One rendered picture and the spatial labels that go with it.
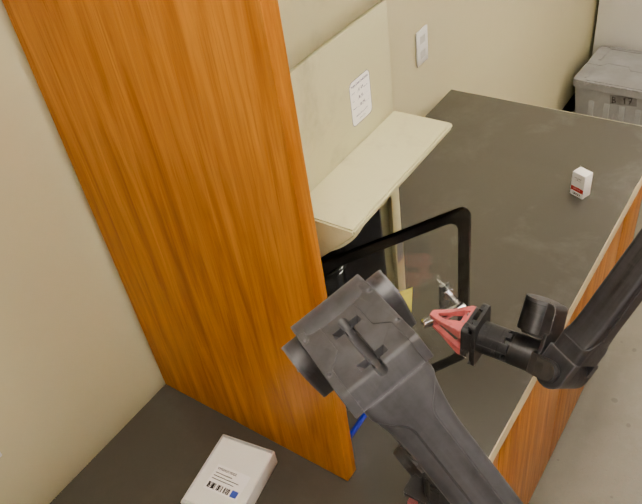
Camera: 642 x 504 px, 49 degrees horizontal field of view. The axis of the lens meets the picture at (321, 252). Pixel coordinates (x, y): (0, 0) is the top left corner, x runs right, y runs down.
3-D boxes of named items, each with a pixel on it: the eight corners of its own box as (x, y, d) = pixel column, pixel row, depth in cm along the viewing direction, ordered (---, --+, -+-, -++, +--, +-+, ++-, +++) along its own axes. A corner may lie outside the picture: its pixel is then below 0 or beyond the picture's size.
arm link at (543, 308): (551, 386, 110) (582, 385, 115) (573, 316, 108) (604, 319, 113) (493, 355, 119) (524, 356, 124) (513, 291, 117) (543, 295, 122)
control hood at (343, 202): (297, 260, 113) (288, 211, 106) (397, 156, 131) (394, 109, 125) (358, 282, 107) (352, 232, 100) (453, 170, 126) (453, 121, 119)
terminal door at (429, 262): (335, 413, 140) (307, 265, 114) (466, 354, 147) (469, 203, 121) (336, 416, 140) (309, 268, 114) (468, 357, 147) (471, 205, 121)
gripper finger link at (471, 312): (439, 292, 128) (487, 309, 123) (440, 319, 133) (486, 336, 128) (421, 316, 124) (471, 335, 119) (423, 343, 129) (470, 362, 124)
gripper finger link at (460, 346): (439, 290, 128) (488, 307, 123) (440, 317, 132) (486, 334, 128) (421, 314, 124) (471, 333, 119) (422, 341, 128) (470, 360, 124)
